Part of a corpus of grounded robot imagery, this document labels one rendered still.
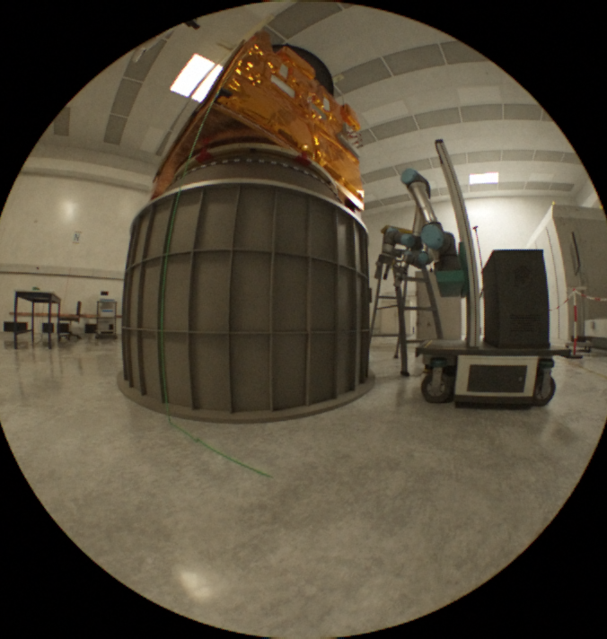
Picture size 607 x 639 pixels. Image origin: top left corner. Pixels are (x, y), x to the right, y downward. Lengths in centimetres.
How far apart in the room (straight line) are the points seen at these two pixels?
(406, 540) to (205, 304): 108
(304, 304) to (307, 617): 111
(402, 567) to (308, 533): 21
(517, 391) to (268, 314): 131
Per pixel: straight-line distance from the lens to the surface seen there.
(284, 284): 105
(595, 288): 641
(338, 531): 55
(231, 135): 178
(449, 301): 447
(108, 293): 590
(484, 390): 124
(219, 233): 111
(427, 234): 118
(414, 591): 50
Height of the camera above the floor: 44
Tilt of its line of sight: 1 degrees up
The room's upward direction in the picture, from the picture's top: 1 degrees clockwise
